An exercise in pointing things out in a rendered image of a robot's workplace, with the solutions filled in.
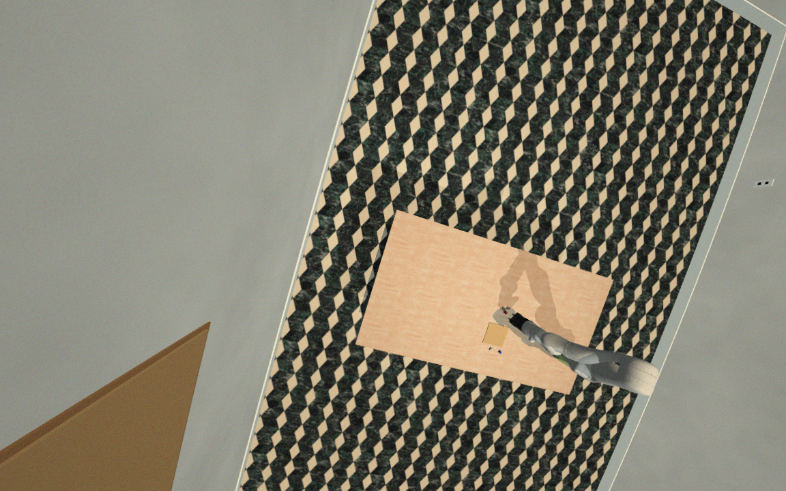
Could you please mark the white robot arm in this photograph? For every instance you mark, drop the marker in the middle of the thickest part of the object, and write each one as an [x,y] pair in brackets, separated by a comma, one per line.
[635,375]

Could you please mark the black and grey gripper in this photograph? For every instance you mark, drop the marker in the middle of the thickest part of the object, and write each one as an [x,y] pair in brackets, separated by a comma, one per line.
[522,323]

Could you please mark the tan square mat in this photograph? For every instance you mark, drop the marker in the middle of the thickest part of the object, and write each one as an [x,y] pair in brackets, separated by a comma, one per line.
[495,334]

